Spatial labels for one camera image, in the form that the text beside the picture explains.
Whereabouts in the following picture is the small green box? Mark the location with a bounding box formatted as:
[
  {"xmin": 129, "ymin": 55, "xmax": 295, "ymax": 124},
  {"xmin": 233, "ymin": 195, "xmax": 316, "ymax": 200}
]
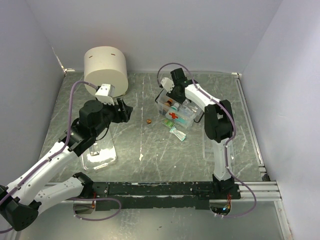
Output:
[{"xmin": 163, "ymin": 118, "xmax": 175, "ymax": 129}]

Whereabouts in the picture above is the teal-edged clear bag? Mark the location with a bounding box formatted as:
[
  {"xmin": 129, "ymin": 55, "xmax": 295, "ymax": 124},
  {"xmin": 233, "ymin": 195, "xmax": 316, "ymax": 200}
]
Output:
[
  {"xmin": 174, "ymin": 116, "xmax": 194, "ymax": 129},
  {"xmin": 178, "ymin": 99, "xmax": 198, "ymax": 119}
]

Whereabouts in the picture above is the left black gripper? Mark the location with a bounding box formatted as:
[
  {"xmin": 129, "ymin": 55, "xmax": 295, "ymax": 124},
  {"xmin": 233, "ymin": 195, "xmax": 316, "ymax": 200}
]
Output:
[{"xmin": 92, "ymin": 97, "xmax": 133, "ymax": 137}]

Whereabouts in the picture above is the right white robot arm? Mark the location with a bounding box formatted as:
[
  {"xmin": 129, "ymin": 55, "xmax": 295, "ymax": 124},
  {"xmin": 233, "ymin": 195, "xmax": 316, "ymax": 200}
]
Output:
[{"xmin": 160, "ymin": 68, "xmax": 236, "ymax": 199}]

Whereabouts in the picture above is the clear plastic medicine box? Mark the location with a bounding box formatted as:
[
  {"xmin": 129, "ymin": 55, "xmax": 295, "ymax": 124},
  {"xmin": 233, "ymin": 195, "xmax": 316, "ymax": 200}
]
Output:
[{"xmin": 155, "ymin": 89, "xmax": 203, "ymax": 125}]

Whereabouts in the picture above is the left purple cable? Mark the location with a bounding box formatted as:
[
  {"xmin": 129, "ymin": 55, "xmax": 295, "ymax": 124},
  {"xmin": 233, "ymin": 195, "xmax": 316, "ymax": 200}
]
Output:
[{"xmin": 0, "ymin": 80, "xmax": 98, "ymax": 232}]

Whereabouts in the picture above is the clear divider tray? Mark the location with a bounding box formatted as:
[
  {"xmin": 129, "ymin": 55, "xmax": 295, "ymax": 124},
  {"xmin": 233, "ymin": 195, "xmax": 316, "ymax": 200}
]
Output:
[{"xmin": 202, "ymin": 127, "xmax": 235, "ymax": 165}]

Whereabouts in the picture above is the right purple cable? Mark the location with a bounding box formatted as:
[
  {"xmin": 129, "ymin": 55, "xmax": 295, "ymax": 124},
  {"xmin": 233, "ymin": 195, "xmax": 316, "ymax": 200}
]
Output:
[{"xmin": 156, "ymin": 62, "xmax": 258, "ymax": 219}]

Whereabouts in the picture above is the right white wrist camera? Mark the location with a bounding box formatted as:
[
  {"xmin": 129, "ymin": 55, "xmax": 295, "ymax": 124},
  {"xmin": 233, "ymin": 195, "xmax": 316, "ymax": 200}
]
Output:
[{"xmin": 160, "ymin": 77, "xmax": 175, "ymax": 93}]

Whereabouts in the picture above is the white green-label bottle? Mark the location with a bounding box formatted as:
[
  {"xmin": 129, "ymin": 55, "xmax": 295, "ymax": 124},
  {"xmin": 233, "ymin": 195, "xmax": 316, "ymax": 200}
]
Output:
[{"xmin": 167, "ymin": 102, "xmax": 180, "ymax": 115}]

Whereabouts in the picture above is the black base frame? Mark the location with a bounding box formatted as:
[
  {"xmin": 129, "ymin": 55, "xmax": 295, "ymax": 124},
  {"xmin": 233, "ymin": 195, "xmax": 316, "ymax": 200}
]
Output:
[{"xmin": 79, "ymin": 181, "xmax": 241, "ymax": 211}]

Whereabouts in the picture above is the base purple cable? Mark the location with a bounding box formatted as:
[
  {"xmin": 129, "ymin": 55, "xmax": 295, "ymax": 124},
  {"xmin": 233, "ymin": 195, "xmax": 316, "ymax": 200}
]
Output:
[{"xmin": 69, "ymin": 197, "xmax": 122, "ymax": 222}]

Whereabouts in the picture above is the brown orange-cap bottle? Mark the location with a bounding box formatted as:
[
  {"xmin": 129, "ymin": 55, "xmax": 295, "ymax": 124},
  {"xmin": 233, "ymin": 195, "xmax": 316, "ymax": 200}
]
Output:
[{"xmin": 163, "ymin": 99, "xmax": 173, "ymax": 108}]

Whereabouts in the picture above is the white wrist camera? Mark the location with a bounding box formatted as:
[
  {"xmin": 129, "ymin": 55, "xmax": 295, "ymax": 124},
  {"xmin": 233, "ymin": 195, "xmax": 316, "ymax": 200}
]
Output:
[
  {"xmin": 160, "ymin": 77, "xmax": 175, "ymax": 93},
  {"xmin": 94, "ymin": 84, "xmax": 115, "ymax": 106}
]

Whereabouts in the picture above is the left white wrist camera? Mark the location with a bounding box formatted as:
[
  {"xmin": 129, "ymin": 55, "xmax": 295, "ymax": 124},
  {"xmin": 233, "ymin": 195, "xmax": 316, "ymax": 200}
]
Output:
[{"xmin": 94, "ymin": 84, "xmax": 115, "ymax": 106}]

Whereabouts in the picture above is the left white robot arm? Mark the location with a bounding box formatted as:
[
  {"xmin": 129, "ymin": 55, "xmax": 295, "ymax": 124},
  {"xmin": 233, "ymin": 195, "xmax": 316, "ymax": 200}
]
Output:
[{"xmin": 0, "ymin": 98, "xmax": 133, "ymax": 231}]

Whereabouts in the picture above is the cream cylindrical container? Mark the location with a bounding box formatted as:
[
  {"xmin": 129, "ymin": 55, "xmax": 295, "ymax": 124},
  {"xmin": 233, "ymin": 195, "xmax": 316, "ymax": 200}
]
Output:
[{"xmin": 83, "ymin": 46, "xmax": 129, "ymax": 97}]

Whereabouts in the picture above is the clear box lid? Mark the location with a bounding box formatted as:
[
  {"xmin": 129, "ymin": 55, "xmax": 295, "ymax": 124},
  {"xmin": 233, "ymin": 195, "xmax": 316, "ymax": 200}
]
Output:
[{"xmin": 80, "ymin": 129, "xmax": 117, "ymax": 173}]

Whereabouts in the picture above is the teal white sachet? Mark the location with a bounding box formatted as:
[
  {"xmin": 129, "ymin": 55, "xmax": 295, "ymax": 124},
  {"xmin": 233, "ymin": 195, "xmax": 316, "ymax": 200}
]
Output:
[{"xmin": 169, "ymin": 126, "xmax": 186, "ymax": 142}]

